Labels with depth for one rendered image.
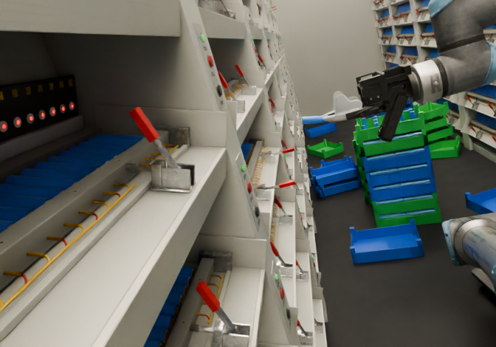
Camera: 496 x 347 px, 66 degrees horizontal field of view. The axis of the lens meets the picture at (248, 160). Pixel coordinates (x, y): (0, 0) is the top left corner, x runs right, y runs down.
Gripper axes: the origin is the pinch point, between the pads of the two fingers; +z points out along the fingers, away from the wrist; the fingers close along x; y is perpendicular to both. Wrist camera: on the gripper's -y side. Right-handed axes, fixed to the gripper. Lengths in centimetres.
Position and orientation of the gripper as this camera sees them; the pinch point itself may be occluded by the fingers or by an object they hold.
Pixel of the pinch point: (328, 119)
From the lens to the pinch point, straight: 93.0
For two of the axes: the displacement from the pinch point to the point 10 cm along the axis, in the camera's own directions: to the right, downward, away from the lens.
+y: -3.1, -9.1, -2.8
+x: -1.0, 3.2, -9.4
